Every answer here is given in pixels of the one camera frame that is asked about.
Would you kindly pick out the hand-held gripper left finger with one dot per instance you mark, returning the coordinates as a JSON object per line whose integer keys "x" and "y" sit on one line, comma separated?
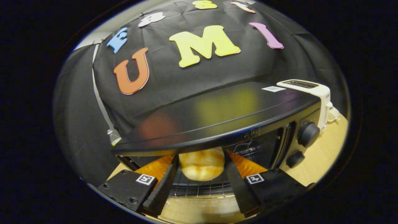
{"x": 161, "y": 189}

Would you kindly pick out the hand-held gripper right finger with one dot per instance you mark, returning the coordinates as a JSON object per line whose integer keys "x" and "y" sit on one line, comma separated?
{"x": 236, "y": 186}

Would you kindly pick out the round golden bread bun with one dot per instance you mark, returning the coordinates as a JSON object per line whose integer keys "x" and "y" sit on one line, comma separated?
{"x": 202, "y": 165}

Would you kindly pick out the black toaster oven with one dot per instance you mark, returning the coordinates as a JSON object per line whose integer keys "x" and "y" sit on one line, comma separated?
{"x": 224, "y": 115}

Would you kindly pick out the white slot toaster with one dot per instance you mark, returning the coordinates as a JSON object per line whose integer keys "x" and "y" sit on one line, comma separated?
{"x": 321, "y": 93}

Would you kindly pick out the small white condiment dish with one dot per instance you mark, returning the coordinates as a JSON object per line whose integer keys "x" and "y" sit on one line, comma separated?
{"x": 334, "y": 114}

